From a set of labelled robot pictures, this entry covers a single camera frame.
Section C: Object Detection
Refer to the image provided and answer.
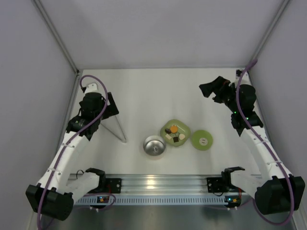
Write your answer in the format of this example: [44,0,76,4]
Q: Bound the metal serving tongs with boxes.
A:
[100,115,127,144]

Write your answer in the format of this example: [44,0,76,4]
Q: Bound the green round lid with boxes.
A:
[190,130,213,151]

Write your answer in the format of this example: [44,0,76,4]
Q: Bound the orange round cookie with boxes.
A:
[170,126,178,133]

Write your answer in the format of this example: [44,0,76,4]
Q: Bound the dark oval chocolate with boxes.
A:
[165,128,171,134]

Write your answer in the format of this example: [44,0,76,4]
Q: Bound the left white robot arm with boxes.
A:
[25,83,119,221]

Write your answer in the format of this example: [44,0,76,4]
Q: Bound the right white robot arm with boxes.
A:
[199,76,305,215]

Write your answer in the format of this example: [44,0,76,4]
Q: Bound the round steel lunch box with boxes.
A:
[142,135,166,159]

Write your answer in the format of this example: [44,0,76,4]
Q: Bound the green square dish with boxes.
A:
[160,119,191,147]

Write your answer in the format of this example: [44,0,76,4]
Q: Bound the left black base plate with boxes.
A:
[88,178,122,194]

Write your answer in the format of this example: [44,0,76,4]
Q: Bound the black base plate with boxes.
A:
[206,177,229,194]
[88,178,122,194]

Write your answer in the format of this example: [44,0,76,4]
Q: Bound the aluminium mounting rail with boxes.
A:
[106,174,220,196]

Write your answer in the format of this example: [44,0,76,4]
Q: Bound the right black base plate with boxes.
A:
[206,177,229,194]

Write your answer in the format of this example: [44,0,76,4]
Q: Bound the right aluminium frame post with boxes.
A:
[248,0,292,64]

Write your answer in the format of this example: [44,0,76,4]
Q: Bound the aluminium frame post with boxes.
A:
[248,0,292,64]
[31,0,80,75]

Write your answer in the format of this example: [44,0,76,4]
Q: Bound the left aluminium frame post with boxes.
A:
[31,0,80,75]

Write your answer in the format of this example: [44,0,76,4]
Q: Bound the slotted grey cable duct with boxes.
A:
[76,195,249,207]

